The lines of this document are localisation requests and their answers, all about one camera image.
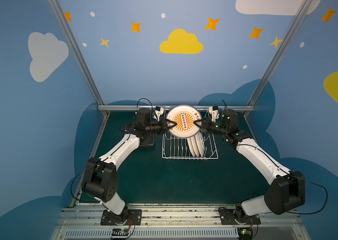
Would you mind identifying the white round plate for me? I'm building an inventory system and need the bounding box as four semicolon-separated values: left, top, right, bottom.
195;132;204;157
166;105;201;139
187;138;197;157
191;136;200;157

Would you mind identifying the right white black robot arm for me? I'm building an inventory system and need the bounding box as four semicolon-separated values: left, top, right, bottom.
194;109;305;225

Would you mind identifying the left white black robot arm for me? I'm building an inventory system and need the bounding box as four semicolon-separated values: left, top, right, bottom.
82;107;177;225

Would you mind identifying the left small circuit board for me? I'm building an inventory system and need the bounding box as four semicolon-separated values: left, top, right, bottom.
111;229;130;240

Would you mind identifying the small circuit board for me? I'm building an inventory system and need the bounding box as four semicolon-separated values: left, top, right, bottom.
111;229;130;240
237;228;253;240

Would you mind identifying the right small circuit board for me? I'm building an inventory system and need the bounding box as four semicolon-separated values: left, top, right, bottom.
237;228;253;240

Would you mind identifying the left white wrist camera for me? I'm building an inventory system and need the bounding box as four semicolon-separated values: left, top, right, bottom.
155;106;166;121

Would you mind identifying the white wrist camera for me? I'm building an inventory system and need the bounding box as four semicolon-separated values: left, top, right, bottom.
155;106;166;121
208;106;219;122

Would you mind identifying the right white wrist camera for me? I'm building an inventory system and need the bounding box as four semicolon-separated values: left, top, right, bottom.
208;106;219;122

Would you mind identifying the white wire dish rack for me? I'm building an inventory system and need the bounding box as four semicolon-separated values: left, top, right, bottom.
162;111;218;160

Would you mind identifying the right aluminium frame post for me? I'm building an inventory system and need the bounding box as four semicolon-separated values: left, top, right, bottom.
247;0;313;109

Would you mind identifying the aluminium frame post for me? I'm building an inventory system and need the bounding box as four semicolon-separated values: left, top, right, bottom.
247;0;313;109
48;0;104;105

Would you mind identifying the rear aluminium frame rail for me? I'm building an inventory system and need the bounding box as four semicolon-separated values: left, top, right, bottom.
98;105;255;112

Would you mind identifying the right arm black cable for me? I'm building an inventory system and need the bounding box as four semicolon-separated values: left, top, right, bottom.
221;99;329;216

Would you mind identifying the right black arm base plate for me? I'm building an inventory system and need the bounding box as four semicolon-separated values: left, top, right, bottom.
217;207;261;225

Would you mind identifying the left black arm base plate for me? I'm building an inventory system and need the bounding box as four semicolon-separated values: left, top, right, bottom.
100;210;142;226

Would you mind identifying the left aluminium frame post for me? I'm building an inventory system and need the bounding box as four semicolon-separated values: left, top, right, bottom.
48;0;104;105

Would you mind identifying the front aluminium rail bed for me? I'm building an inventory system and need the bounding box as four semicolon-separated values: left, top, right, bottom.
51;204;310;240

